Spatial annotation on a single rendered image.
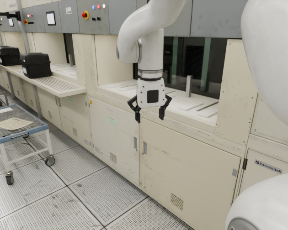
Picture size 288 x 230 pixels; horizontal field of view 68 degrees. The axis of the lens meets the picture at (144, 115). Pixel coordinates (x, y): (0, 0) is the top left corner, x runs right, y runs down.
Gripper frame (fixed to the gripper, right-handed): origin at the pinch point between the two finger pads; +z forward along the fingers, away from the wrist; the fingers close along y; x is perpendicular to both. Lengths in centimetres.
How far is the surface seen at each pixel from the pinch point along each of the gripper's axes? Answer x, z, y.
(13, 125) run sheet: 146, 54, -85
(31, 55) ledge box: 198, -4, -66
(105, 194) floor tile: 79, 101, -11
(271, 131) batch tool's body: -8, 10, 53
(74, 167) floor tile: 128, 101, -35
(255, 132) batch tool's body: -3, 13, 50
